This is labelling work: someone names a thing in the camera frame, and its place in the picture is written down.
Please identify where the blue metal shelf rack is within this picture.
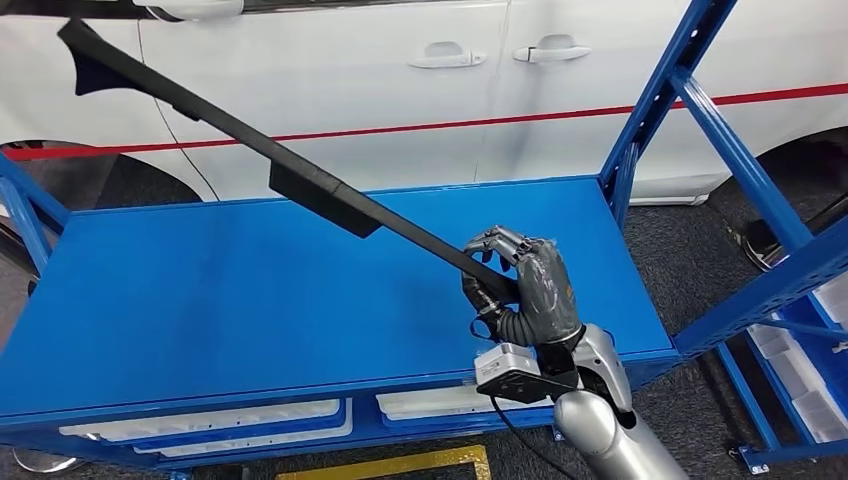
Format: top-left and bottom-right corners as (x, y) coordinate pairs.
(0, 0), (848, 480)
(715, 271), (848, 476)

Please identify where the yellow floor tape square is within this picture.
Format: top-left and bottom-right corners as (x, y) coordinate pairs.
(274, 445), (493, 480)

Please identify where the white car door handle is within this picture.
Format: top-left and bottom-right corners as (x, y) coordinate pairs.
(408, 41), (487, 70)
(513, 34), (592, 64)

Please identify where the long black plastic panel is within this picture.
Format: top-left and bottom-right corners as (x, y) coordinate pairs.
(57, 17), (521, 306)

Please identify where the white car red stripe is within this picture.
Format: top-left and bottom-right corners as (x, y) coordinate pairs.
(0, 0), (848, 207)

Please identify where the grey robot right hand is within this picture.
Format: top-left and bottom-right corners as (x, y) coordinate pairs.
(461, 225), (586, 347)

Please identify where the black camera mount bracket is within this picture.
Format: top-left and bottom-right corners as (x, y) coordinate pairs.
(475, 367), (584, 405)

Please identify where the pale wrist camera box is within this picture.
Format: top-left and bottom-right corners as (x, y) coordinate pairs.
(474, 343), (541, 387)

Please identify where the black camera cable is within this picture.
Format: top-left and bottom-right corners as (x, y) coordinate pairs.
(488, 396), (564, 480)

